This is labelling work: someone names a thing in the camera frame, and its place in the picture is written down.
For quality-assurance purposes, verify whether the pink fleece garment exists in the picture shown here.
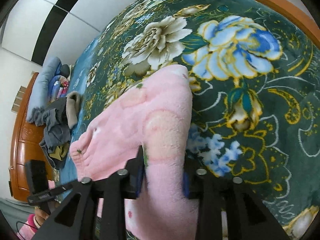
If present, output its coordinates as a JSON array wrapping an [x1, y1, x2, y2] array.
[[69, 64, 199, 239]]

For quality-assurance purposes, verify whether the dark grey clothes pile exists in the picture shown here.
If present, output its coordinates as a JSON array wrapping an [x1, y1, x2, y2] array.
[[39, 97, 71, 168]]

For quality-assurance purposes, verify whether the left hand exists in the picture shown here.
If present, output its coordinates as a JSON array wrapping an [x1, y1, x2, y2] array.
[[34, 200, 60, 229]]

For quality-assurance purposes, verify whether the olive yellow garment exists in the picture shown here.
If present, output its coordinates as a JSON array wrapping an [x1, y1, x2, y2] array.
[[49, 142, 69, 161]]

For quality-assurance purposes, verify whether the beige fleece garment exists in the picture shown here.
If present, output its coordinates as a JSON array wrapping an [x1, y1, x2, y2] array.
[[66, 91, 81, 129]]

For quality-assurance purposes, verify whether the folded grey blue quilt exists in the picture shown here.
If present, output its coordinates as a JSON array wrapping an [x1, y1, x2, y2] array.
[[26, 57, 61, 126]]

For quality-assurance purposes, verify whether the folded colourful floral bedding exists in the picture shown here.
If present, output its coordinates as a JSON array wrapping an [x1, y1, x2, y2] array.
[[48, 64, 70, 103]]

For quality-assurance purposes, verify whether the floral green blue blanket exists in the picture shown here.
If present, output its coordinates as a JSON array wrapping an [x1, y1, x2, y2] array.
[[70, 0, 319, 239]]

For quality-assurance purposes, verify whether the orange wooden bed frame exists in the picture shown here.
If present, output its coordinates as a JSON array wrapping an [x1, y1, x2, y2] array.
[[9, 73, 54, 203]]

